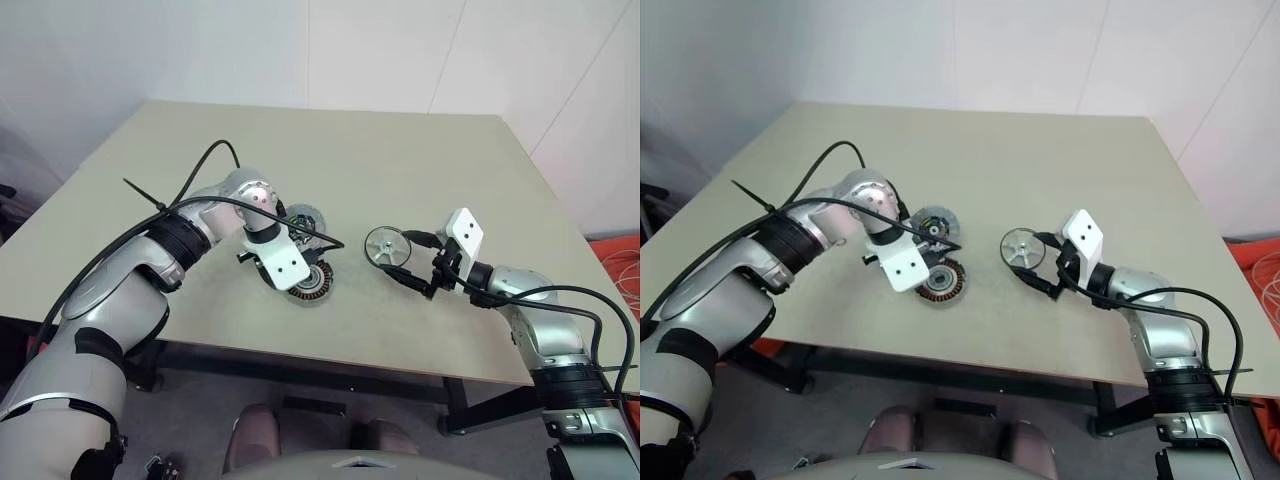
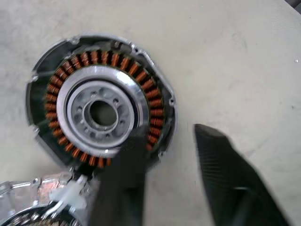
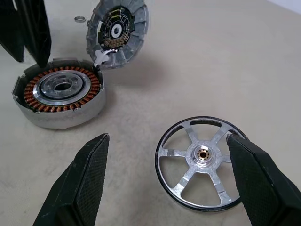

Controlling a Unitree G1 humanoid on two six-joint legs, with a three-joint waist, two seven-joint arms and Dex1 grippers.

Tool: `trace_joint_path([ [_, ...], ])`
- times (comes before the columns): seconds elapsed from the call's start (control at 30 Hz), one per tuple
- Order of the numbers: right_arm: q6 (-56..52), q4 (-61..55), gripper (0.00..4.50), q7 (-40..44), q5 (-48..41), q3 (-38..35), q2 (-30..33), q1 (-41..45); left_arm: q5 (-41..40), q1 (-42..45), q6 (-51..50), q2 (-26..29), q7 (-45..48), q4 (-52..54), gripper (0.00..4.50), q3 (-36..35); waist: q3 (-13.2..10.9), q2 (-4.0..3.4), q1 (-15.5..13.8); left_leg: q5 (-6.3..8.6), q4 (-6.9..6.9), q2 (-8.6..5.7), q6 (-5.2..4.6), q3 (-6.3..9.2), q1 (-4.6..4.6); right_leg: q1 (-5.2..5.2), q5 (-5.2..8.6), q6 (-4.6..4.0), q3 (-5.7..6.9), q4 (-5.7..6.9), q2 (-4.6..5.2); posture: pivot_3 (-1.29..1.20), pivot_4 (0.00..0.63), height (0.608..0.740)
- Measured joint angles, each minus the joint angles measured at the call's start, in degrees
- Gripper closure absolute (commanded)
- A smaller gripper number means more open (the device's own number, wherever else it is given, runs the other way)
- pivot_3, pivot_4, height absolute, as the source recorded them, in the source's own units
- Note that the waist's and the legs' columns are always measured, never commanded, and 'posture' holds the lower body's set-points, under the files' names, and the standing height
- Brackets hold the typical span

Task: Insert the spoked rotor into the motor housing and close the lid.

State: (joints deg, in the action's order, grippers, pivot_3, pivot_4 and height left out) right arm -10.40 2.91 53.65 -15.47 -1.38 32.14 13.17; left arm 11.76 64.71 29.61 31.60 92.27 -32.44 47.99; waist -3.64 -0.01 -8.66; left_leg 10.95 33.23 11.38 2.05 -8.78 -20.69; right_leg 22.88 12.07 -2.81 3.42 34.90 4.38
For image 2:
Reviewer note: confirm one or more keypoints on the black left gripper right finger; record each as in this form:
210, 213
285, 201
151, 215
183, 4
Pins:
230, 183

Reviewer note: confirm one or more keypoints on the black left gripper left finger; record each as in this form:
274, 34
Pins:
122, 188

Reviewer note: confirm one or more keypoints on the motor housing with copper windings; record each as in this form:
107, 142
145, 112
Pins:
154, 103

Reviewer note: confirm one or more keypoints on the silver motor lid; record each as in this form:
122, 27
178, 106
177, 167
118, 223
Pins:
26, 188

